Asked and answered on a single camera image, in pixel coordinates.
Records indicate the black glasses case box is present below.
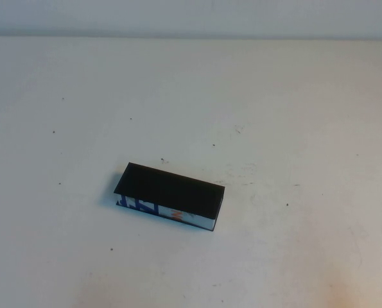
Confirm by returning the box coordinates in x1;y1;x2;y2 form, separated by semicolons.
113;162;226;232

